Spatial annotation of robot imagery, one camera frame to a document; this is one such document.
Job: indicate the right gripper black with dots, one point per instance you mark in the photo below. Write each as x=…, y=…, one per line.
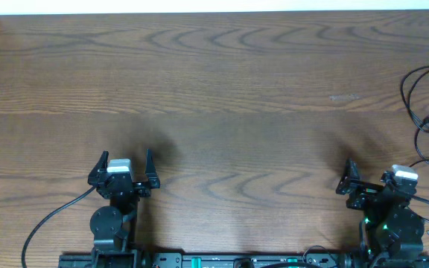
x=367, y=192

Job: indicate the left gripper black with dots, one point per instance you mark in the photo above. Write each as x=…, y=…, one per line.
x=142, y=190

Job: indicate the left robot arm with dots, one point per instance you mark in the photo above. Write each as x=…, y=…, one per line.
x=114, y=225

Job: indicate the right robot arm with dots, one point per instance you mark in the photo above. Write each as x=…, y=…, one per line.
x=390, y=233

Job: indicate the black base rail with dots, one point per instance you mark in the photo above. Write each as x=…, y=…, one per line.
x=237, y=260

